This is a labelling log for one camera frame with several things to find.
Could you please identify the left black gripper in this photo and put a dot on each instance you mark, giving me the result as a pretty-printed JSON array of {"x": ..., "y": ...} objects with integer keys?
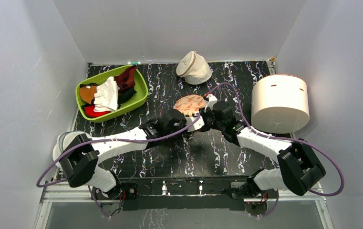
[{"x": 183, "y": 122}]

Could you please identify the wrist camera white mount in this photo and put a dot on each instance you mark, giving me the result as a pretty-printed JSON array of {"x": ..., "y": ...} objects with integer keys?
[
  {"x": 210, "y": 100},
  {"x": 194, "y": 123}
]

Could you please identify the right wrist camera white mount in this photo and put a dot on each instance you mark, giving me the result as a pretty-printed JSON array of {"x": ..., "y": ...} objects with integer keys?
[{"x": 210, "y": 100}]

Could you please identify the orange garment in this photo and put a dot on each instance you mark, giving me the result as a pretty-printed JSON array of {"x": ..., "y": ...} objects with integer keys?
[{"x": 87, "y": 92}]

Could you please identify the floral pink mesh laundry bag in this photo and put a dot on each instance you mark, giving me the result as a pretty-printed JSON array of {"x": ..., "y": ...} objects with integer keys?
[{"x": 190, "y": 104}]

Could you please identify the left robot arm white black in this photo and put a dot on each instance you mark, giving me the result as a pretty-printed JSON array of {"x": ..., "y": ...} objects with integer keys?
[{"x": 79, "y": 154}]

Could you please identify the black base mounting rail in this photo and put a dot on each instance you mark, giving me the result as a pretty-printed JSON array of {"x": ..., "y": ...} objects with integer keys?
[{"x": 233, "y": 193}]

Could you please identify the black garment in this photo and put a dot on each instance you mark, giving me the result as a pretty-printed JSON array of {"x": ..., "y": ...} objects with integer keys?
[{"x": 126, "y": 96}]

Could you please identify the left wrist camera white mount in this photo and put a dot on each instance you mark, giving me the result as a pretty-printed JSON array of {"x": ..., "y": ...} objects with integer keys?
[{"x": 194, "y": 123}]

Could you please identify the maroon bra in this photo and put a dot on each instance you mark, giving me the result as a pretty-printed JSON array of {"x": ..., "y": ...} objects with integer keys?
[{"x": 125, "y": 80}]

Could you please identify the red garment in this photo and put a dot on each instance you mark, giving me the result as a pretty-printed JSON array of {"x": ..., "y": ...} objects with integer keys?
[{"x": 89, "y": 111}]

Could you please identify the green white small tube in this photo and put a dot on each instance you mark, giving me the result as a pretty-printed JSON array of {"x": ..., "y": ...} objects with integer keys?
[{"x": 134, "y": 63}]

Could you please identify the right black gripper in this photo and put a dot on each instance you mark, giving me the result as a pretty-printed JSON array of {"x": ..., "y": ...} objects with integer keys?
[{"x": 206, "y": 118}]

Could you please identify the white cloth garment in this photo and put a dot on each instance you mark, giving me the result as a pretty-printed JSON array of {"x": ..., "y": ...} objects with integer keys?
[{"x": 106, "y": 96}]

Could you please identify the large white cylindrical container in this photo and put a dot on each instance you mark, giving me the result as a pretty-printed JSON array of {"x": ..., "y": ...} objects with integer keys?
[{"x": 279, "y": 104}]

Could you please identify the green plastic basin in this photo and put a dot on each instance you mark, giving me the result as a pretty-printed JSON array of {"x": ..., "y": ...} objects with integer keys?
[{"x": 135, "y": 102}]

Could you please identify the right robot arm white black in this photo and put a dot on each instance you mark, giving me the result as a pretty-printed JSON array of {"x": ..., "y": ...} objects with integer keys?
[{"x": 299, "y": 168}]

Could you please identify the cream mesh bra wash bag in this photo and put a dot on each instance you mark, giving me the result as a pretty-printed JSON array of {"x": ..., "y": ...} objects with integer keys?
[{"x": 194, "y": 69}]

